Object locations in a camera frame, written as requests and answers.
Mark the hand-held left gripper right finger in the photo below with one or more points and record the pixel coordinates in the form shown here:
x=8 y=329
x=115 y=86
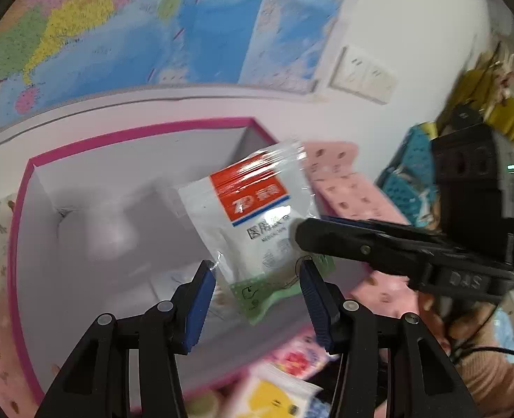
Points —
x=315 y=305

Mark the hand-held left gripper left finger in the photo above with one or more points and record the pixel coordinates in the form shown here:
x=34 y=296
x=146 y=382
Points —
x=198 y=305

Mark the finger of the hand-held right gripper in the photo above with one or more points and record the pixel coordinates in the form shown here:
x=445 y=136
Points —
x=370 y=248
x=396 y=229

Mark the white mask packet red label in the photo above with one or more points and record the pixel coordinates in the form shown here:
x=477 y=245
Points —
x=248 y=209

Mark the pink-edged white cardboard box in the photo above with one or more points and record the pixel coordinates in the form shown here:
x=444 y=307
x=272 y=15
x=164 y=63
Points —
x=109 y=209

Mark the person's right forearm pink sleeve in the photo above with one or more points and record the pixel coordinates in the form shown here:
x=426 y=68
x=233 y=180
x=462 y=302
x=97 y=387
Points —
x=496 y=383

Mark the person's right hand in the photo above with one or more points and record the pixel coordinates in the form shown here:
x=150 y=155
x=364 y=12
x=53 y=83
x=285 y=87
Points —
x=470 y=324

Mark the pink flower print packet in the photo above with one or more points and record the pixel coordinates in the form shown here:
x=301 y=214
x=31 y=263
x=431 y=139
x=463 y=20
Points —
x=296 y=357

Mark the pink printed blanket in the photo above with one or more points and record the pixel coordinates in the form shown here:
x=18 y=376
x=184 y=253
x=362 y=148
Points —
x=348 y=191

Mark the teal patterned bag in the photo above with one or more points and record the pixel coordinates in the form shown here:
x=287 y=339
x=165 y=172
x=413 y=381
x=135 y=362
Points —
x=413 y=170

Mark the yellow hanging cloth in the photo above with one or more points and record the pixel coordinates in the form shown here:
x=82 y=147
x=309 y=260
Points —
x=505 y=113

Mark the pale green object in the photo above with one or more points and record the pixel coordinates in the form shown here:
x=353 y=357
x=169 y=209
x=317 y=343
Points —
x=202 y=405

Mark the yellow and white packet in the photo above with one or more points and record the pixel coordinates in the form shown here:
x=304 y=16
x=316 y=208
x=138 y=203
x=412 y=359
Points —
x=265 y=396

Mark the white wall socket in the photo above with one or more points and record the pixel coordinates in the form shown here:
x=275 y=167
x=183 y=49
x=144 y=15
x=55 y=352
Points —
x=381 y=83
x=350 y=67

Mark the colourful wall map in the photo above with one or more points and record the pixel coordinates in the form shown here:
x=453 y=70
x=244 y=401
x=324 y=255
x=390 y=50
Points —
x=130 y=30

